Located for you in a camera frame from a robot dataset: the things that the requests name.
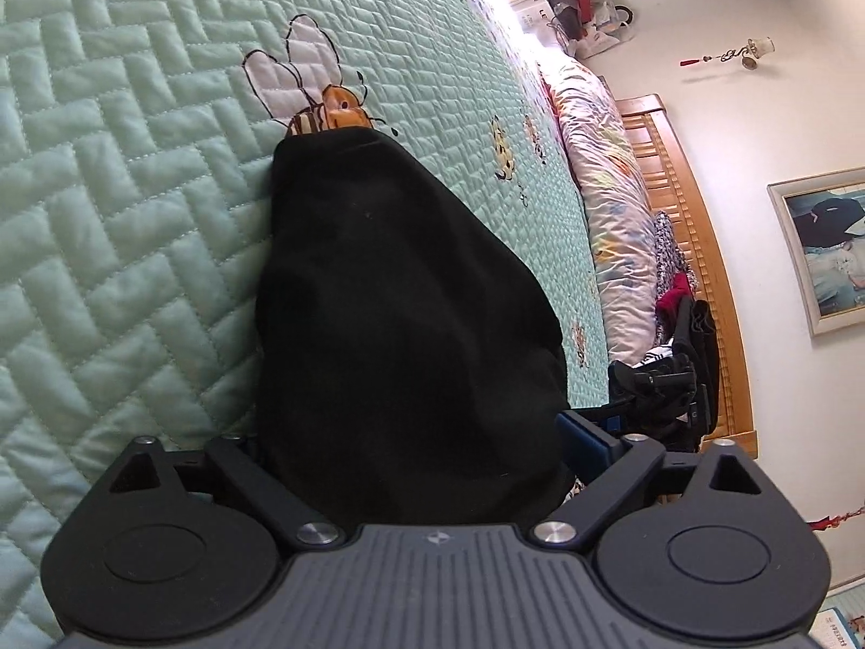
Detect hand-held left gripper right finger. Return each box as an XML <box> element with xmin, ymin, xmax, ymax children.
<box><xmin>528</xmin><ymin>409</ymin><xmax>771</xmax><ymax>550</ymax></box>

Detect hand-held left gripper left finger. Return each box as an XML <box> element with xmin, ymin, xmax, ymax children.
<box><xmin>108</xmin><ymin>434</ymin><xmax>347</xmax><ymax>548</ymax></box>

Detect black pants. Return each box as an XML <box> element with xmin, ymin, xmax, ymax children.
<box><xmin>253</xmin><ymin>128</ymin><xmax>575</xmax><ymax>529</ymax></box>

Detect striped white cloth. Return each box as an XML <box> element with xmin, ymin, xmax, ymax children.
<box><xmin>631</xmin><ymin>343</ymin><xmax>677</xmax><ymax>369</ymax></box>

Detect black folded garment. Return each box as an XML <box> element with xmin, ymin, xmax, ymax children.
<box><xmin>689</xmin><ymin>297</ymin><xmax>723</xmax><ymax>434</ymax></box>

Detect red garment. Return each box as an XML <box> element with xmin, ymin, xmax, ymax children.
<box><xmin>654</xmin><ymin>270</ymin><xmax>697</xmax><ymax>319</ymax></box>

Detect wooden headboard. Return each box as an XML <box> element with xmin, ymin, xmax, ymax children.
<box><xmin>611</xmin><ymin>95</ymin><xmax>758</xmax><ymax>451</ymax></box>

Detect floral white duvet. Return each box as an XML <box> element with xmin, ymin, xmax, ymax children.
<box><xmin>537</xmin><ymin>54</ymin><xmax>667</xmax><ymax>369</ymax></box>

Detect green bee-print quilt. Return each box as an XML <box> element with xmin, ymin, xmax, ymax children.
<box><xmin>0</xmin><ymin>0</ymin><xmax>613</xmax><ymax>623</ymax></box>

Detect red tassel hanging ornament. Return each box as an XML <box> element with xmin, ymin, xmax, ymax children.
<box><xmin>679</xmin><ymin>36</ymin><xmax>777</xmax><ymax>72</ymax></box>

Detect white plastic bag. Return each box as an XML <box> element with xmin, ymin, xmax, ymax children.
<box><xmin>581</xmin><ymin>0</ymin><xmax>636</xmax><ymax>58</ymax></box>

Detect white cardboard box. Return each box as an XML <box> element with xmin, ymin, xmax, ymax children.
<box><xmin>517</xmin><ymin>0</ymin><xmax>562</xmax><ymax>35</ymax></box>

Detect framed wall picture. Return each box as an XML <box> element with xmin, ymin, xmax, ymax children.
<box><xmin>767</xmin><ymin>165</ymin><xmax>865</xmax><ymax>339</ymax></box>

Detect red string ornament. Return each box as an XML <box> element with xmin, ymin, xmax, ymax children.
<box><xmin>807</xmin><ymin>500</ymin><xmax>865</xmax><ymax>537</ymax></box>

